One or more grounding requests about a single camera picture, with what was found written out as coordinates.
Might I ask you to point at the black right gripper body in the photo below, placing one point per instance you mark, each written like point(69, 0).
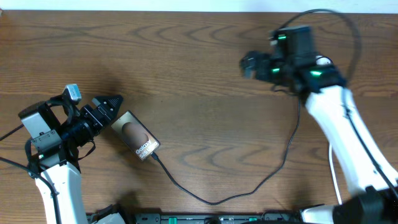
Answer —
point(270, 68)

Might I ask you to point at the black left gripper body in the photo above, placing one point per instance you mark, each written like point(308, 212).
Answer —
point(94, 124)

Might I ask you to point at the Galaxy S25 Ultra smartphone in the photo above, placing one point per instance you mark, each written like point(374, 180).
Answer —
point(135, 135)

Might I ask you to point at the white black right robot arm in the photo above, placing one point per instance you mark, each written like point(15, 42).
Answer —
point(370, 179)

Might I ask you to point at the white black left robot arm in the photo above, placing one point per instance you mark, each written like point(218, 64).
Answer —
point(58, 130)

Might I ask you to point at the white power strip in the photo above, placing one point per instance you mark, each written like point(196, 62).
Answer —
point(323, 60)

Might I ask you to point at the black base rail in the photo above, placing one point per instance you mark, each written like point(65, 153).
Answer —
point(266, 217)

